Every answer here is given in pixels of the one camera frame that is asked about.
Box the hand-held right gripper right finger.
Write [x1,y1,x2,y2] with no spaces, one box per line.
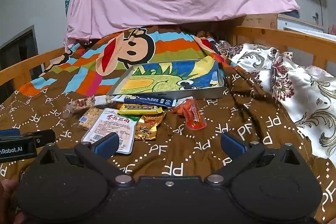
[207,132,302,186]

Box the dark window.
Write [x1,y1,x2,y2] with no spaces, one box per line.
[0,25,37,73]

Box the white and green snack packet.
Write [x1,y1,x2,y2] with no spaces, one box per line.
[81,108,139,155]

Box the white cabinet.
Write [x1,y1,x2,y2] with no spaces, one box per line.
[277,0,326,33]

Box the blue and white snack packet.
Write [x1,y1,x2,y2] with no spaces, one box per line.
[112,94,181,109]

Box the white floral quilt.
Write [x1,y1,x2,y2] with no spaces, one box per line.
[215,40,336,159]

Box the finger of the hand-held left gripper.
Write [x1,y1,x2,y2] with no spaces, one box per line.
[0,129,21,137]
[0,130,56,148]

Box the wooden bed frame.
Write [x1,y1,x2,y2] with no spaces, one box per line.
[0,13,336,88]

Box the brown printed blanket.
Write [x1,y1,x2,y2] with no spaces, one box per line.
[0,25,336,224]

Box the clear nut bar packet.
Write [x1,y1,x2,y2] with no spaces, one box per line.
[63,95,117,117]

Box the clear rice crisp packet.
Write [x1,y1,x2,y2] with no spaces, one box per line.
[77,106,104,131]

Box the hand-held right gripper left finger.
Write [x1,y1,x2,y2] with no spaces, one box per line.
[34,132,134,186]

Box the gold and orange snack packet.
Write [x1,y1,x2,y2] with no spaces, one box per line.
[134,112,167,141]

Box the yellow bar packet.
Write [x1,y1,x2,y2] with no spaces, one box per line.
[117,103,163,117]

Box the red spicy snack packet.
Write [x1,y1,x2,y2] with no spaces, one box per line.
[171,98,208,130]

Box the metal tray with cartoon liner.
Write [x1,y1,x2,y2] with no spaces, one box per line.
[106,59,226,101]

